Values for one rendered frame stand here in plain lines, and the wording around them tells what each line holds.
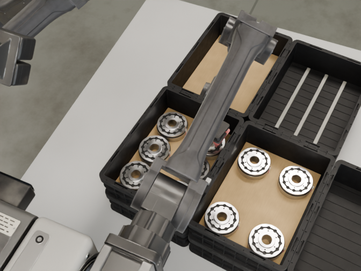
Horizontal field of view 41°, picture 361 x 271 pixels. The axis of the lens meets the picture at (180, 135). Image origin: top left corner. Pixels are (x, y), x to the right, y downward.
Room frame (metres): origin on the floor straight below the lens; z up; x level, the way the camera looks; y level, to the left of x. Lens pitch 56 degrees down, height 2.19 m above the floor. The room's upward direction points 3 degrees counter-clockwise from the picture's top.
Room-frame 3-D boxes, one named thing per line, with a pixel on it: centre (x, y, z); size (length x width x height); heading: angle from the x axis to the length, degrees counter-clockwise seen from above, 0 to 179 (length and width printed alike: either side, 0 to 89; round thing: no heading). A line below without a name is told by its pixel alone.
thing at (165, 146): (0.84, 0.09, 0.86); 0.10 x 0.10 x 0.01
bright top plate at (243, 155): (0.77, -0.23, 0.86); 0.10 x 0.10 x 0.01
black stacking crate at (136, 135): (0.80, 0.02, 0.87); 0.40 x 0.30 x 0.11; 148
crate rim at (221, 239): (0.64, -0.23, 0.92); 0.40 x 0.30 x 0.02; 148
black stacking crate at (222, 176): (0.64, -0.23, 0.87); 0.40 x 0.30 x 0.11; 148
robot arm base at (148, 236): (0.29, 0.07, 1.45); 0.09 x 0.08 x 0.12; 63
